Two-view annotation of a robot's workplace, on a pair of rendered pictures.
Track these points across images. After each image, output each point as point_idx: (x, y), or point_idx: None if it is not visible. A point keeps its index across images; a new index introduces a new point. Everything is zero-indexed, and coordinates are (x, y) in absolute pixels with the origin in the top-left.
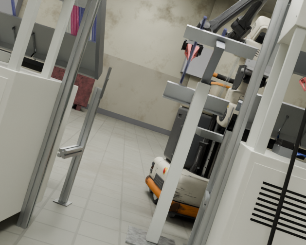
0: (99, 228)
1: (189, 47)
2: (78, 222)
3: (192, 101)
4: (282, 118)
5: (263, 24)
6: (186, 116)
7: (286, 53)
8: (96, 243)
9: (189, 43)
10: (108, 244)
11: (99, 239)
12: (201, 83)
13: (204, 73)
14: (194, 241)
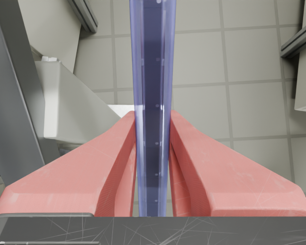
0: (203, 130)
1: (212, 158)
2: (232, 123)
3: (90, 89)
4: None
5: None
6: (102, 128)
7: None
8: (199, 71)
9: (266, 219)
10: (184, 80)
11: (196, 87)
12: (44, 61)
13: (21, 16)
14: (84, 3)
